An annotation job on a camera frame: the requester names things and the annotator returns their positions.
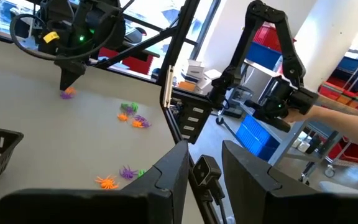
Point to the purple plastic toy spider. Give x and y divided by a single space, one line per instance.
65 95
127 172
146 124
129 110
140 118

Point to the orange plastic toy spider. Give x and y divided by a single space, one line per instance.
123 117
137 124
70 90
107 182

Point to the white cardboard box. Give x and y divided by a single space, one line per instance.
210 77
194 70

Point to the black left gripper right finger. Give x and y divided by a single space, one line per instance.
259 202

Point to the black plastic slotted basket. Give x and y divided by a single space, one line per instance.
14 137

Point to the grey table mat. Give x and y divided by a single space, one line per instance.
57 140

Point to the black caster wheel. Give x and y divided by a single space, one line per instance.
329 171

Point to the black control box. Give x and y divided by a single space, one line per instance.
205 124

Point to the blue plastic crate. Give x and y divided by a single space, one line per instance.
253 137

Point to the blue storage bin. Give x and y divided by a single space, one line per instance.
263 54

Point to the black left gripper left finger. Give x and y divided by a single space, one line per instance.
135 205

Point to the red bin rack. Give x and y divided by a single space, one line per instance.
353 99

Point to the grey metal shelf rack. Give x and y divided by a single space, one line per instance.
259 77

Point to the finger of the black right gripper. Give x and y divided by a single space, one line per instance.
68 77

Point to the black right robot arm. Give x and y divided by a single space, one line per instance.
110 25

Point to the grey small appliance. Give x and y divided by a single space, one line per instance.
239 99

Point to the person's forearm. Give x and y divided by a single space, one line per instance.
346 127

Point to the silver metal bracket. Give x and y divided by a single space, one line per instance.
168 87

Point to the red storage bin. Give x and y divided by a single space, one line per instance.
267 35

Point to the red cabinet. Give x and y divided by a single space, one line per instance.
135 63

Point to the person's hand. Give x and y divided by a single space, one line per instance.
294 116

